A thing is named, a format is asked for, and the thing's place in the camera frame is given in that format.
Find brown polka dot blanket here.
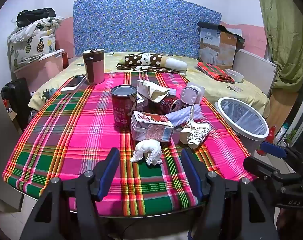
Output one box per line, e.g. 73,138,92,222
116,52,187,75

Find white tissue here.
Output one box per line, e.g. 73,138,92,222
131,140,163,166

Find pink plaid tablecloth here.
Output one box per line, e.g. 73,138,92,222
3,71,257,218

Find small potted plant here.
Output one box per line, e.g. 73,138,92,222
283,129,298,147

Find purple white cloth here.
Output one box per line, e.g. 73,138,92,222
164,104,203,127

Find white smartphone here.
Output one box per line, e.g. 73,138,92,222
61,75,87,92

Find pink storage box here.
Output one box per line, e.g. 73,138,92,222
13,49,67,85

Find translucent bin liner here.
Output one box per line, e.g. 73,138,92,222
221,99,266,134

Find blue floral headboard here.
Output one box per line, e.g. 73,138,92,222
73,0,222,61

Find black bag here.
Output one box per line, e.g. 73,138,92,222
16,8,56,27

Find white bottle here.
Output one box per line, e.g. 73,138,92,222
275,123,289,143

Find yellow pineapple print bedsheet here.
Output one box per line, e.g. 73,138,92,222
28,52,271,118

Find white plastic bowl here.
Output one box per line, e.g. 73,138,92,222
224,68,244,83

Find pink thermos cup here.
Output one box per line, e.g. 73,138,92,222
83,49,105,85

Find folded red plaid cloth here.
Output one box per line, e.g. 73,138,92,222
197,62,235,83

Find white trash bin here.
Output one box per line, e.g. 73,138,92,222
215,97,269,153

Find grey cabinet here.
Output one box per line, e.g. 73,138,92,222
0,62,24,212

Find cream paper bag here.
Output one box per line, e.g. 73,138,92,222
137,79,170,103

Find tall red drink can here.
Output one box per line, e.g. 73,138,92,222
111,85,138,130

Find patterned crushed paper cup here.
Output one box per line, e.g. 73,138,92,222
180,105,211,148

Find crushed red drink can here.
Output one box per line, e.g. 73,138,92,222
155,95,183,114

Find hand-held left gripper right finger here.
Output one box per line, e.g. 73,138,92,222
180,147,279,240

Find red detergent bottle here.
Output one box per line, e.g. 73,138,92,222
257,126,277,155

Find green curtain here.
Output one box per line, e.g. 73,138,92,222
254,0,303,93

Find white panel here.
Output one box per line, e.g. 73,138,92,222
233,49,277,97

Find pineapple print quilt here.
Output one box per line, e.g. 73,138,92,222
8,17,64,67

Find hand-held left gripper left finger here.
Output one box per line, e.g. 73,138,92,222
20,147,120,240

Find cardboard product box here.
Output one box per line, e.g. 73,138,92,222
198,22,238,70

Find red and white milk carton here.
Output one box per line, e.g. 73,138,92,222
130,111,175,142

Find small white box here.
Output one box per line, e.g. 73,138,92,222
135,92,149,110

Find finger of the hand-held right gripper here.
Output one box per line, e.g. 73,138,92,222
243,156,302,183
260,141,303,160

